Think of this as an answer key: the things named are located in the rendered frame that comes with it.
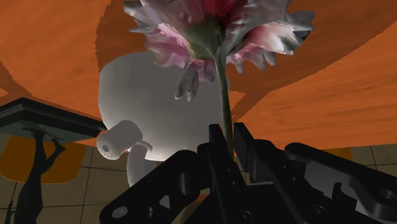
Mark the pink and white flower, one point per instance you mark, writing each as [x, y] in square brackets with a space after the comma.
[225, 102]

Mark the white toilet paper roll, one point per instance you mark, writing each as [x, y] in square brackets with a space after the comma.
[119, 139]

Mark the black side table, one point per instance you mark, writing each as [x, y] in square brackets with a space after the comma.
[46, 119]

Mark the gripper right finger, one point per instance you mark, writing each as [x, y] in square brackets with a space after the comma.
[350, 183]

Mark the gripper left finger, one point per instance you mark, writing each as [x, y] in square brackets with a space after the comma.
[183, 173]

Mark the white toilet paper holder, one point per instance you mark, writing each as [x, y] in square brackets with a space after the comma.
[136, 164]

